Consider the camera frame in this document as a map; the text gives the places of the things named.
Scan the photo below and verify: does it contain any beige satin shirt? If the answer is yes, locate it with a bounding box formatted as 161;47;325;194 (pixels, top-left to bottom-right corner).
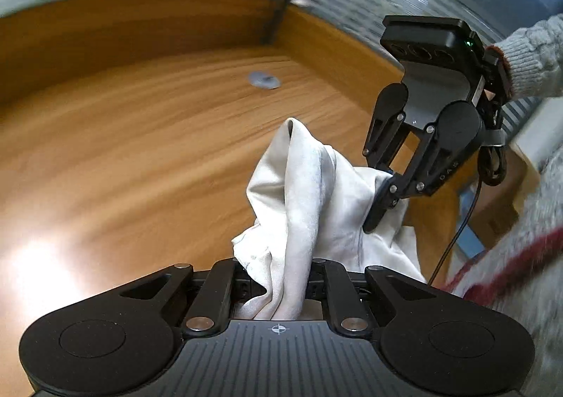
232;118;424;321

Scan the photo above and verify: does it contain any right forearm grey sleeve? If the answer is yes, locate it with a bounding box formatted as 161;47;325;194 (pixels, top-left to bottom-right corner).
488;14;563;99

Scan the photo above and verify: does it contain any blue cardboard box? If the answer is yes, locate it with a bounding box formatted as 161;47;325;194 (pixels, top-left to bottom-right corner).
457;187;485;259

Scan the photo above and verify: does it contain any brown cardboard box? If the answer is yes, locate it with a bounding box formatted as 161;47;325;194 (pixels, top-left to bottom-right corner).
469;144;540;248

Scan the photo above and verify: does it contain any grey red knit sweater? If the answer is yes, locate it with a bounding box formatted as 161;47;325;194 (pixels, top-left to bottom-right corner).
448;149;562;396

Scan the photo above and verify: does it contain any black cable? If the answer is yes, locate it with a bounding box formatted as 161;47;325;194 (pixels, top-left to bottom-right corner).
426;143;510;288

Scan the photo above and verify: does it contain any grey desk cable grommet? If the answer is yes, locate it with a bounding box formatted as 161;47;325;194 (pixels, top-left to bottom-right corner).
248;71;282;90

